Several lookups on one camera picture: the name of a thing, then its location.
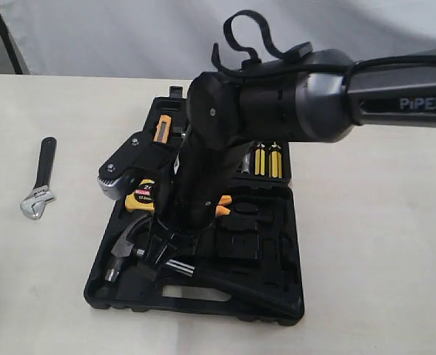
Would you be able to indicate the orange utility knife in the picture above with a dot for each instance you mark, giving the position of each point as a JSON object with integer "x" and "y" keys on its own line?
{"x": 162, "y": 130}

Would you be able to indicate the black plastic tool case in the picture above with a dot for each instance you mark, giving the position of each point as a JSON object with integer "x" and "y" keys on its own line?
{"x": 257, "y": 242}

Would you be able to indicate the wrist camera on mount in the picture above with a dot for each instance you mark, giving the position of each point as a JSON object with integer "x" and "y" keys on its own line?
{"x": 139, "y": 157}

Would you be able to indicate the yellow tape measure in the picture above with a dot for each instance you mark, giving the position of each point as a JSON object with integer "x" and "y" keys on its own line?
{"x": 142, "y": 198}

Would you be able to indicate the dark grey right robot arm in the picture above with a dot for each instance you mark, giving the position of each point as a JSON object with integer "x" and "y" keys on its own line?
{"x": 319, "y": 98}

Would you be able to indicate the adjustable wrench black handle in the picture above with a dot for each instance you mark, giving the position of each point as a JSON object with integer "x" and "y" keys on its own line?
{"x": 33, "y": 205}

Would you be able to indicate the orange handled pliers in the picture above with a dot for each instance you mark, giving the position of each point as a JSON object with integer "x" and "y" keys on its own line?
{"x": 221, "y": 208}

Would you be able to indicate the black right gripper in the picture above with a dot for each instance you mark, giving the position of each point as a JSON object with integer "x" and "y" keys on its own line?
{"x": 201, "y": 178}

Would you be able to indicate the clear voltage tester screwdriver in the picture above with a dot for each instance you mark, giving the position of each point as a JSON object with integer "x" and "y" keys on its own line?
{"x": 246, "y": 162}

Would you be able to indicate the yellow black screwdriver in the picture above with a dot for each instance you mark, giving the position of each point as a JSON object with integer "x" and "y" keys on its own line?
{"x": 260, "y": 159}
{"x": 275, "y": 161}

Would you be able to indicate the black stand pole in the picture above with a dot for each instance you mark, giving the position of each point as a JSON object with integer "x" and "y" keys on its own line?
{"x": 9, "y": 47}

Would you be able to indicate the yellow black screwdriver left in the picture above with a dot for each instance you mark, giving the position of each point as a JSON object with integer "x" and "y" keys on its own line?
{"x": 260, "y": 159}

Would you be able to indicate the claw hammer black grip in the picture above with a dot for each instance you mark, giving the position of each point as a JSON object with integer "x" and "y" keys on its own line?
{"x": 250, "y": 293}

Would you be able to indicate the yellow black screwdriver right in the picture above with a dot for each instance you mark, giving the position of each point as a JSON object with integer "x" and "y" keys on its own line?
{"x": 275, "y": 161}

